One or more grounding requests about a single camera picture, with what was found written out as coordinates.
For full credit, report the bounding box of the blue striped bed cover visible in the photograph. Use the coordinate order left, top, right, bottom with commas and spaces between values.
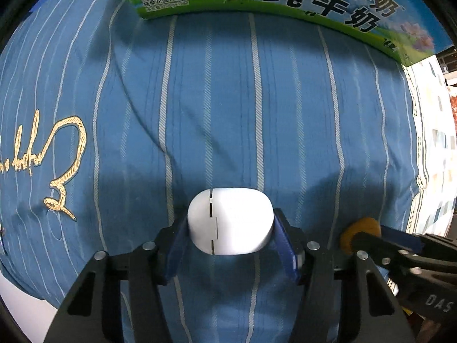
0, 0, 429, 343

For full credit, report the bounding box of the white oval case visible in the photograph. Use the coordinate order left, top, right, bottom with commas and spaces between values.
187, 188, 274, 256

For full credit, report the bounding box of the brown walnut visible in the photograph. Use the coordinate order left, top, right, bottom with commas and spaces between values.
339, 217, 382, 256

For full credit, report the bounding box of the plaid checked quilt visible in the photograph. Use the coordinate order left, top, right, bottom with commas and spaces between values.
404, 56, 456, 236

